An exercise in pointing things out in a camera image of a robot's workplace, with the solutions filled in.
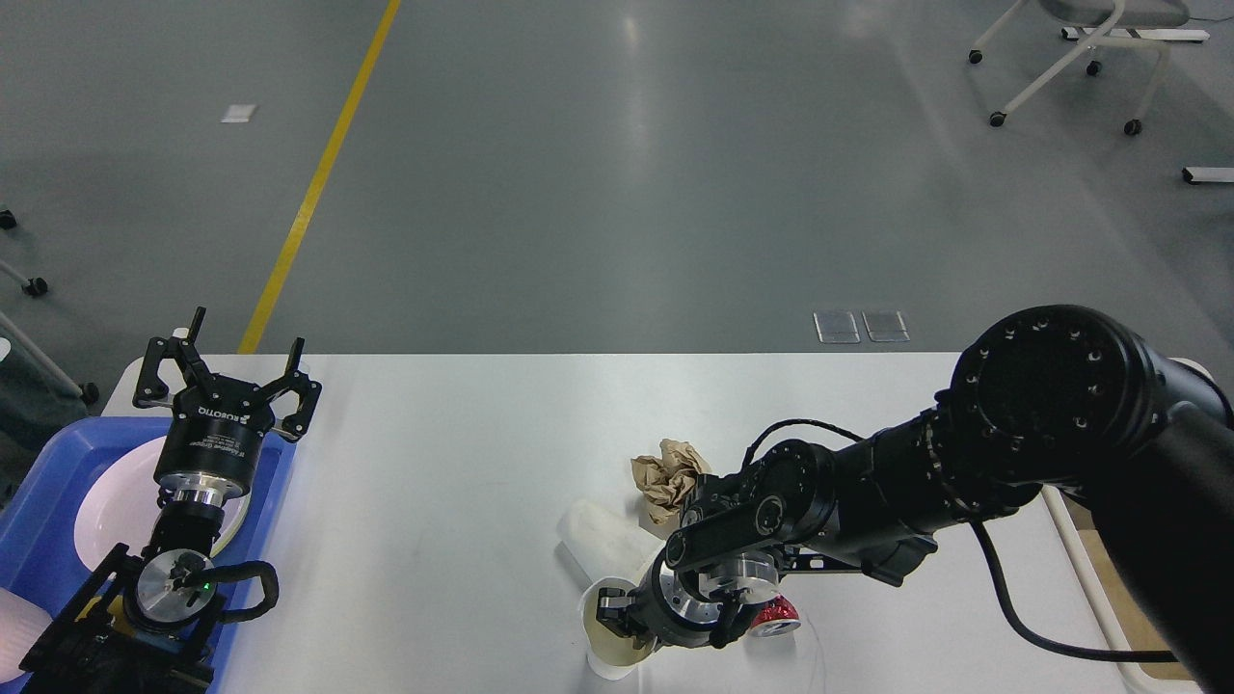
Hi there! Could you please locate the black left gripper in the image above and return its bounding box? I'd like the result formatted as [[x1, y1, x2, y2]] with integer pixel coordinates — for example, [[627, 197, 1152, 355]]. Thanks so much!
[[132, 307, 323, 494]]

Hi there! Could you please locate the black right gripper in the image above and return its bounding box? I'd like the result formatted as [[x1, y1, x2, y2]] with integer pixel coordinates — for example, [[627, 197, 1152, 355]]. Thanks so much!
[[596, 564, 729, 650]]

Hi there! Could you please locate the white paper cup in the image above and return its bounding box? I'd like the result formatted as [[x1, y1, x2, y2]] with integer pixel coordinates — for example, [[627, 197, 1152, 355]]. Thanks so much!
[[557, 499, 664, 583], [578, 575, 654, 680]]

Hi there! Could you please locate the pink plate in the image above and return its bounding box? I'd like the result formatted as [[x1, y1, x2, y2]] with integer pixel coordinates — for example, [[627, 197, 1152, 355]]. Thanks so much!
[[73, 436, 251, 572]]

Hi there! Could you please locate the pink mug dark inside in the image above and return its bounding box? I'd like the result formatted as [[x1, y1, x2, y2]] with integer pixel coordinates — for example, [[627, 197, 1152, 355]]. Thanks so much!
[[1, 588, 53, 684]]

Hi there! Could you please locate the brown paper bag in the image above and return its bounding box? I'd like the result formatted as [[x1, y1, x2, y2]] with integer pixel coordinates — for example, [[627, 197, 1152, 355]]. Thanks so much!
[[1062, 496, 1167, 651]]

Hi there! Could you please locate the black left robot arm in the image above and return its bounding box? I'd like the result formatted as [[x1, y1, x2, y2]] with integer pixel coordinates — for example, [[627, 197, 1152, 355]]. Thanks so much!
[[19, 307, 322, 693]]

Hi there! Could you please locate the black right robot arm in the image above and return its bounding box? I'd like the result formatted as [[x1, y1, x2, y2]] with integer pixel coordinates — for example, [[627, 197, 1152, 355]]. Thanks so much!
[[590, 305, 1233, 693]]

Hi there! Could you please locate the white paper cup lying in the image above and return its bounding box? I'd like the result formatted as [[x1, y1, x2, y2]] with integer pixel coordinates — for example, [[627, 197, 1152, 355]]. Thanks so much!
[[557, 499, 664, 583]]

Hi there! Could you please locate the light green plate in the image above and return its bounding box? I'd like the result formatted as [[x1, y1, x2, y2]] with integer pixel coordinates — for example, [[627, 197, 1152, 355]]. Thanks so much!
[[210, 493, 253, 558]]

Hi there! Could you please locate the crumpled brown paper ball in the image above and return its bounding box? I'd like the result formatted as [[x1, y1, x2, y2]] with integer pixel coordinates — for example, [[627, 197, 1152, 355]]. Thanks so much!
[[631, 440, 714, 527]]

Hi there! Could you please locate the crushed red can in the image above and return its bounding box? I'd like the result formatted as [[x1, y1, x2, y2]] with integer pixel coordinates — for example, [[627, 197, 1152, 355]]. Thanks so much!
[[747, 596, 802, 638]]

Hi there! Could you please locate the person in jeans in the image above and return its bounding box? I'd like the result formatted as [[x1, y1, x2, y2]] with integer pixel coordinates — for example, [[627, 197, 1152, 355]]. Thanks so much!
[[1, 333, 88, 508]]

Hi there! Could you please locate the blue plastic tray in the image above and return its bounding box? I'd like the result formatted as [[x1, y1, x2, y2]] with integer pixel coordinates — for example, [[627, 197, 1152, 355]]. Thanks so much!
[[1, 416, 296, 693]]

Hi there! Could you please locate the clear floor plate left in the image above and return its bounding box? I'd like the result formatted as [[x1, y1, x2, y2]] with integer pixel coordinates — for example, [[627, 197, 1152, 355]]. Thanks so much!
[[814, 310, 861, 345]]

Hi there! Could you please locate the clear floor plate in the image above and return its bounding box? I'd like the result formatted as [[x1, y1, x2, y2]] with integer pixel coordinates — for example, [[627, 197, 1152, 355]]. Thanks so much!
[[814, 310, 861, 345], [861, 310, 911, 343]]

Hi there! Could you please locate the clear floor plate right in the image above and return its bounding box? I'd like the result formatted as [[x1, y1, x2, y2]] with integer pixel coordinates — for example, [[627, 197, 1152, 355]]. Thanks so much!
[[861, 310, 911, 343]]

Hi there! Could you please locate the cream plastic bin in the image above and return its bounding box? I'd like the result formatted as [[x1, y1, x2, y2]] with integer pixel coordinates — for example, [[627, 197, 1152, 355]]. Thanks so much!
[[1021, 356, 1232, 693]]

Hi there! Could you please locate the white bar on floor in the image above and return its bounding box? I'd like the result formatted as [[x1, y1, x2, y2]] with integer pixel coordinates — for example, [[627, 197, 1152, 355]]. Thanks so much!
[[1181, 165, 1234, 185]]

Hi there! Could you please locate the white office chair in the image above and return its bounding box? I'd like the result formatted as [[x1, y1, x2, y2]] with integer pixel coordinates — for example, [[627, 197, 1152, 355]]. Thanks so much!
[[987, 1, 1192, 138]]

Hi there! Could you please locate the white cart frame left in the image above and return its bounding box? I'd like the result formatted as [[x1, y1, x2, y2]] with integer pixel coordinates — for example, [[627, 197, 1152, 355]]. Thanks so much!
[[1, 261, 97, 406]]

